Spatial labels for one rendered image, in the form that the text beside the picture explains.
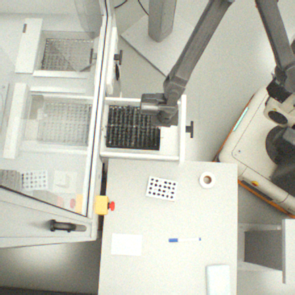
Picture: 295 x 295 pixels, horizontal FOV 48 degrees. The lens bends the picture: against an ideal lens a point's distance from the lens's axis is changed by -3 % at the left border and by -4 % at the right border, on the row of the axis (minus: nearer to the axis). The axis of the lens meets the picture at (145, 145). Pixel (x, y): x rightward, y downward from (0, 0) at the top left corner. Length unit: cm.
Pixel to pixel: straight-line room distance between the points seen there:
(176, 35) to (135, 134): 137
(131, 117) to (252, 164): 93
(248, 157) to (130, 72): 105
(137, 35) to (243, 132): 108
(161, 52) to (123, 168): 126
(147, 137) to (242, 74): 138
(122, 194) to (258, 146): 99
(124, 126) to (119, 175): 23
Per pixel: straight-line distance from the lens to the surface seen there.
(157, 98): 113
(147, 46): 258
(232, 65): 264
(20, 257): 238
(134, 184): 149
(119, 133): 140
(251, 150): 213
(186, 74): 109
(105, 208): 134
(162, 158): 138
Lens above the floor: 224
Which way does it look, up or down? 75 degrees down
